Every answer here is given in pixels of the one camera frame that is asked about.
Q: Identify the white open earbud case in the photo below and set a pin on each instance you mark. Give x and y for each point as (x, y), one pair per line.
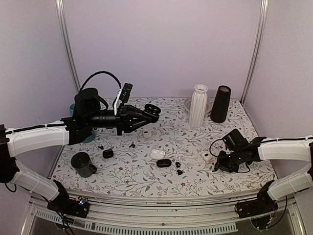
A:
(157, 154)

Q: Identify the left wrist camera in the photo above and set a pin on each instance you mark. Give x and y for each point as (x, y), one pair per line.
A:
(125, 92)

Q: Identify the black square earbud case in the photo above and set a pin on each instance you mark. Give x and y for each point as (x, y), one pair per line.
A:
(107, 153)

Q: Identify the white closed earbud case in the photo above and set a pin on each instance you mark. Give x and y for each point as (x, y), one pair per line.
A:
(146, 134)

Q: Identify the left aluminium corner post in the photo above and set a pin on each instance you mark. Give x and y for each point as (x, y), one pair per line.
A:
(66, 41)

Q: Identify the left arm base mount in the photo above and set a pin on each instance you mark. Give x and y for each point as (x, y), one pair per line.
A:
(62, 204)

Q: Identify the aluminium corner post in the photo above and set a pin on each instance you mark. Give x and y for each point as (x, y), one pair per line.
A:
(256, 49)
(66, 41)

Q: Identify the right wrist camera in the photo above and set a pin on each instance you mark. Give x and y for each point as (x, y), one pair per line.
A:
(234, 140)

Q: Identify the black oval earbud case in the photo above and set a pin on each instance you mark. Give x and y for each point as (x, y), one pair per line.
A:
(163, 163)

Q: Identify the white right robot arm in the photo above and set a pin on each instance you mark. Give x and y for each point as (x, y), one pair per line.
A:
(266, 149)

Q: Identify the black mug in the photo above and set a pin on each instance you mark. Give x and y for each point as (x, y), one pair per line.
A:
(83, 165)

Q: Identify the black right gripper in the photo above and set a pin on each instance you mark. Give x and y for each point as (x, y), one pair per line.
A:
(221, 164)

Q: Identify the white ribbed vase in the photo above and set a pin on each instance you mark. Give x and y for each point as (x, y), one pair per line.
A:
(198, 105)

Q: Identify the right aluminium corner post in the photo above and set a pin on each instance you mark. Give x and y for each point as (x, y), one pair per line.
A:
(256, 49)

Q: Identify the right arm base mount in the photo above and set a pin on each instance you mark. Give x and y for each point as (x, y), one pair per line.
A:
(262, 204)

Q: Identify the teal cup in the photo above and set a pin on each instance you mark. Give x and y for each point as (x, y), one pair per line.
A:
(89, 138)

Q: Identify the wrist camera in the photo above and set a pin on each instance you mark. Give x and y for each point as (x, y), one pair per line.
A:
(125, 92)
(234, 140)

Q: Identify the aluminium front rail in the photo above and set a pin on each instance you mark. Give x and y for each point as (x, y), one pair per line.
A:
(195, 215)

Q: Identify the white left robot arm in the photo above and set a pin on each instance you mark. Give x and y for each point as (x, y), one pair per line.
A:
(90, 111)

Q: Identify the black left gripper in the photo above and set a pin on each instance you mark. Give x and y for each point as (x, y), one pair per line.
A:
(125, 120)

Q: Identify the black tapered vase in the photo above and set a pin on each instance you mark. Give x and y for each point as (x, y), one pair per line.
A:
(221, 104)

